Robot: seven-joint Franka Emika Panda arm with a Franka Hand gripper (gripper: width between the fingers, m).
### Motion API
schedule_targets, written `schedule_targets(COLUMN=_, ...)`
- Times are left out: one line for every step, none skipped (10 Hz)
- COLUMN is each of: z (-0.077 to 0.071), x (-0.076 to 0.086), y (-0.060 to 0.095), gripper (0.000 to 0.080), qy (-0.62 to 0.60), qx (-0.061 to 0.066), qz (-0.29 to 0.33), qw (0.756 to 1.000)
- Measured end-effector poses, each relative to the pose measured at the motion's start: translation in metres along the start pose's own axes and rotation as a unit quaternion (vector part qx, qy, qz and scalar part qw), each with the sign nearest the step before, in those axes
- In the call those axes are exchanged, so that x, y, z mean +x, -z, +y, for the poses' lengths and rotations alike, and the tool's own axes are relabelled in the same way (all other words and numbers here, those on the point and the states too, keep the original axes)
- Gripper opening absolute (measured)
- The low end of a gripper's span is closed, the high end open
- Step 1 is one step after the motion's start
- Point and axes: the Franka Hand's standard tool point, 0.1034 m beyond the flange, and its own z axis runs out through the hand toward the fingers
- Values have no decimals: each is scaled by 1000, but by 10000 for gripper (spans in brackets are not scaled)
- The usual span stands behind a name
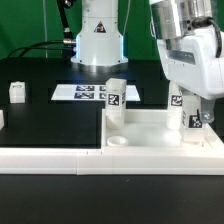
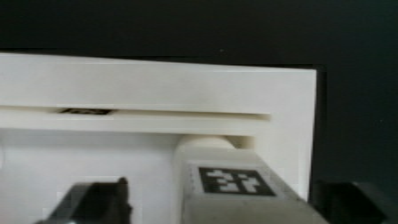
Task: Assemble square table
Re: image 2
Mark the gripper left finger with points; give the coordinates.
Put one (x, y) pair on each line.
(95, 204)

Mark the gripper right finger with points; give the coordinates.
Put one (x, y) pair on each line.
(351, 203)

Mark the white square table top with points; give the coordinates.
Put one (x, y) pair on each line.
(74, 147)

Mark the white L-shaped fence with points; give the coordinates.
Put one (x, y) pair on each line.
(104, 84)

